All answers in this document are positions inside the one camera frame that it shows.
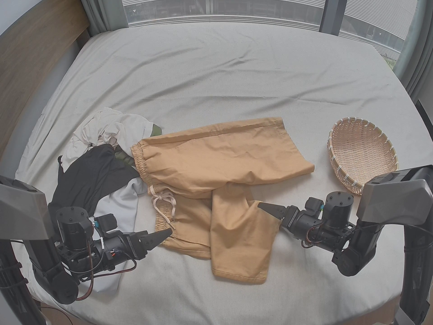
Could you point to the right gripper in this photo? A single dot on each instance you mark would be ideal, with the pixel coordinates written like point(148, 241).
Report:
point(301, 223)

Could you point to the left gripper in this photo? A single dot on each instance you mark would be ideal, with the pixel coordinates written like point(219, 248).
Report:
point(125, 247)

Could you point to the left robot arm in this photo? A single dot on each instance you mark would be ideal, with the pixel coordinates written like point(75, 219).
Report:
point(20, 208)

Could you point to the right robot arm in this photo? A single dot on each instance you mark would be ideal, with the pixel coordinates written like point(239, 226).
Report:
point(392, 198)

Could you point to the pale blue garment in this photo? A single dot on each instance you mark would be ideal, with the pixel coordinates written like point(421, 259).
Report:
point(121, 201)

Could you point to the black garment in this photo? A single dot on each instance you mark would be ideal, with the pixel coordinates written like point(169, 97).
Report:
point(91, 178)

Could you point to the round woven basket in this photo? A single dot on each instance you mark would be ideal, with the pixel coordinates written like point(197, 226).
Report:
point(362, 154)

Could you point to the green garment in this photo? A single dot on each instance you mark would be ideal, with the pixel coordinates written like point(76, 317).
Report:
point(156, 130)

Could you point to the white garment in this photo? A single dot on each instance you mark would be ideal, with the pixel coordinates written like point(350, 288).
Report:
point(111, 127)

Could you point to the bed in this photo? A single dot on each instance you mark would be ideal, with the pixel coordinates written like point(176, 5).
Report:
point(236, 80)

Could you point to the grey-green curtain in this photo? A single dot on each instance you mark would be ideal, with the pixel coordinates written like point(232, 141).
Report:
point(421, 46)
point(101, 5)

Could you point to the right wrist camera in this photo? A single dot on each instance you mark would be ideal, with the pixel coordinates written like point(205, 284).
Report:
point(313, 204)

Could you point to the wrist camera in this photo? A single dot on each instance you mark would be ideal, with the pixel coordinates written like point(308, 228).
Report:
point(106, 222)
point(313, 204)

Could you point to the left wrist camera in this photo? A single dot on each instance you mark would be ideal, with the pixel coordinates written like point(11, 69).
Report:
point(106, 222)

